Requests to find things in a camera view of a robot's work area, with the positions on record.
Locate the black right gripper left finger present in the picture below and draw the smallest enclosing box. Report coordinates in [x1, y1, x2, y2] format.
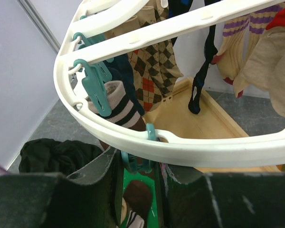
[0, 148, 121, 228]

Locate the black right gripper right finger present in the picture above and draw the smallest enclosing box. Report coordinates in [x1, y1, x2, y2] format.
[156, 163, 285, 228]

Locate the brown striped sock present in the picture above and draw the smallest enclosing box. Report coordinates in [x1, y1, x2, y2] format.
[123, 180, 152, 228]
[85, 80, 148, 152]

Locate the white oval sock hanger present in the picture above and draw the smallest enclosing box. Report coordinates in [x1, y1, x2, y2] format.
[54, 0, 285, 168]

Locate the black cloth pile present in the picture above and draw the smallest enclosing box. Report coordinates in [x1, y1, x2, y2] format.
[19, 138, 103, 176]

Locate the argyle brown orange sock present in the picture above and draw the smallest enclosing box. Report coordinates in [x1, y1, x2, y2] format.
[104, 0, 184, 112]

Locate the beige red hanging sock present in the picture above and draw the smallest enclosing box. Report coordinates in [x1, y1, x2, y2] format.
[233, 8, 285, 117]

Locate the black hanging sock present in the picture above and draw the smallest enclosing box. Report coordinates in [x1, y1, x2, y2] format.
[168, 0, 218, 114]

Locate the wooden rack frame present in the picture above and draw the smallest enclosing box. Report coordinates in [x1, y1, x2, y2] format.
[142, 76, 281, 173]

